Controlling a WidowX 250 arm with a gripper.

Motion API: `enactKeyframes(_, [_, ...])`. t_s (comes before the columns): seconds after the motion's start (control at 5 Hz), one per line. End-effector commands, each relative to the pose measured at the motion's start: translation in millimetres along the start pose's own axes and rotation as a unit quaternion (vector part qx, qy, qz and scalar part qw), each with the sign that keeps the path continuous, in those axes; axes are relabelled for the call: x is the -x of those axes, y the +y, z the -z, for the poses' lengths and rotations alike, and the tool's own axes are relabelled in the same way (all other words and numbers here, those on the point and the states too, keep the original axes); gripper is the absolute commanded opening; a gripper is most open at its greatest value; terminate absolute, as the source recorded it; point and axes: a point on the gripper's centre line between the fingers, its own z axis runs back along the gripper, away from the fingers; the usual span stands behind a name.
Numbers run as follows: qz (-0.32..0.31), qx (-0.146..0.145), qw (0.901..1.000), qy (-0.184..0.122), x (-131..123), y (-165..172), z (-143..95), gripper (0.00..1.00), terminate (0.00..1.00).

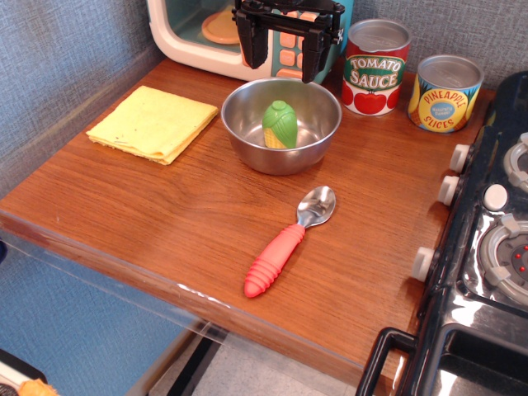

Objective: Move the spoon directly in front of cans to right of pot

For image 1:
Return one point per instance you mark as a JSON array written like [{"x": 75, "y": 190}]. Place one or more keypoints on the pineapple slices can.
[{"x": 445, "y": 90}]

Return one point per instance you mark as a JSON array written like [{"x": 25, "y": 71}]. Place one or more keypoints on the tomato sauce can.
[{"x": 375, "y": 61}]

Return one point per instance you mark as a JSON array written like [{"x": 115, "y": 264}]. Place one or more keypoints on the orange fuzzy object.
[{"x": 36, "y": 387}]

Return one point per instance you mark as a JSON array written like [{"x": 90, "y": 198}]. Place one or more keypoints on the stainless steel bowl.
[{"x": 319, "y": 114}]

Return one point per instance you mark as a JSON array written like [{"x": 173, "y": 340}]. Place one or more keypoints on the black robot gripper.
[{"x": 254, "y": 18}]

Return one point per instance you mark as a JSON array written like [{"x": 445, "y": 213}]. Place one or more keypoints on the toy microwave oven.
[{"x": 176, "y": 29}]

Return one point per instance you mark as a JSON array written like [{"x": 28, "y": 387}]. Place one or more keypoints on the yellow folded cloth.
[{"x": 153, "y": 124}]

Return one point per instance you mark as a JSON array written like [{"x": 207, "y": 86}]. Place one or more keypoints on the orange toy plate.
[{"x": 220, "y": 28}]

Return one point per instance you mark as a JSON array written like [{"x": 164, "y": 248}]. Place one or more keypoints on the spoon with red handle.
[{"x": 315, "y": 208}]

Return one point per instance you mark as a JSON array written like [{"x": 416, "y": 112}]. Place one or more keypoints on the black toy stove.
[{"x": 472, "y": 319}]

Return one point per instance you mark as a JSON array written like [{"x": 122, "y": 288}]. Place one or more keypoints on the toy corn cob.
[{"x": 279, "y": 125}]

